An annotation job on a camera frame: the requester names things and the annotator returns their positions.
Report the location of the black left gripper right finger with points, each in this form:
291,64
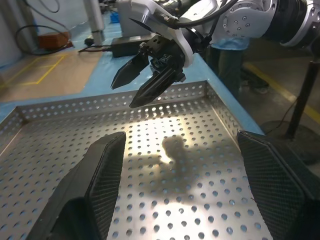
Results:
280,195

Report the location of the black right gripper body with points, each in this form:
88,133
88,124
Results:
167,55

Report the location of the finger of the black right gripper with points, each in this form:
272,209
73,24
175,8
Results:
152,87
126,72

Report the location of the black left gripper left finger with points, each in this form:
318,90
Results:
90,200

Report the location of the perforated steel tray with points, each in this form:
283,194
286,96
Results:
162,200

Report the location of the black power adapter box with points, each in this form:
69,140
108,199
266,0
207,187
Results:
125,47

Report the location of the small blue crate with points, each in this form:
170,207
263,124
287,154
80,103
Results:
115,18

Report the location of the person in blue shirt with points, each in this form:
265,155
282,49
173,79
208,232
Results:
230,65

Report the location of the grey metal pole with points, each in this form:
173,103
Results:
93,17

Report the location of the brown cardboard mat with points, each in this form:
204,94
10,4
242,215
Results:
62,82

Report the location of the orange-red box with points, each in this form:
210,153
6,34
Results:
52,40

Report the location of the black floor stand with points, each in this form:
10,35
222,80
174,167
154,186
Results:
301,100

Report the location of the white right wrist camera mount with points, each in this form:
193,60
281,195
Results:
185,47

